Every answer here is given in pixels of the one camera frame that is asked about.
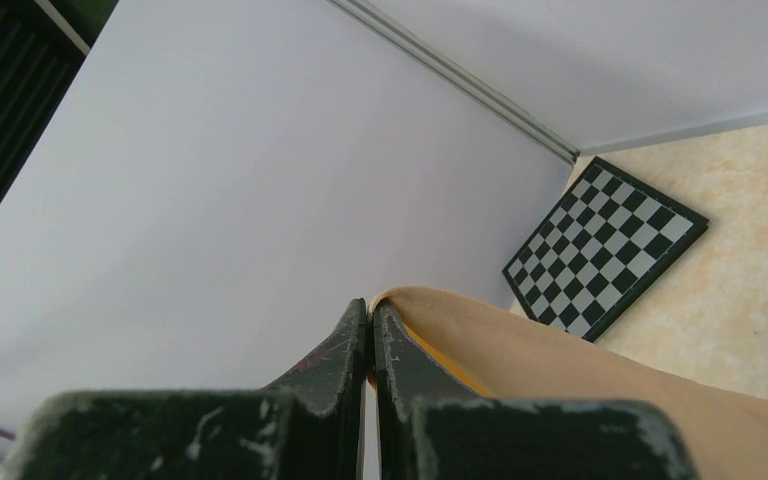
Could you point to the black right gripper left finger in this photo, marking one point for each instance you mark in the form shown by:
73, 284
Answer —
306, 424

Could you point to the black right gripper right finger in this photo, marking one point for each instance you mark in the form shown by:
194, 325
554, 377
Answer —
432, 426

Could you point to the orange cloth napkin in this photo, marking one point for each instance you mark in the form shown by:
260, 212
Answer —
499, 354

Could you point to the black white checkerboard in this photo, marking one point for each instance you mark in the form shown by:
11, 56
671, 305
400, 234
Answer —
601, 247

